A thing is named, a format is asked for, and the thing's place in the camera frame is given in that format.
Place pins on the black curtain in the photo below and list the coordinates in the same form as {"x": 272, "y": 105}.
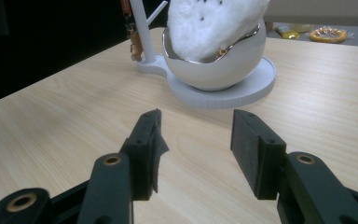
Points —
{"x": 43, "y": 40}

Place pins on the white bowl with silver rim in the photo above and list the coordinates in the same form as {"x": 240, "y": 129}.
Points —
{"x": 227, "y": 71}

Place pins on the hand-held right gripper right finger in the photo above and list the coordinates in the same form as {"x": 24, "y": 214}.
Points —
{"x": 254, "y": 152}

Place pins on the white branched key stand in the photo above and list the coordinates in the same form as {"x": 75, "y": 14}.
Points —
{"x": 230, "y": 97}

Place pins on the yellow packet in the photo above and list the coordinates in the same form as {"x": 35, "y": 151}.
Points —
{"x": 289, "y": 33}

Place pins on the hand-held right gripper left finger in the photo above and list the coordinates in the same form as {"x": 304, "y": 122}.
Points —
{"x": 143, "y": 155}

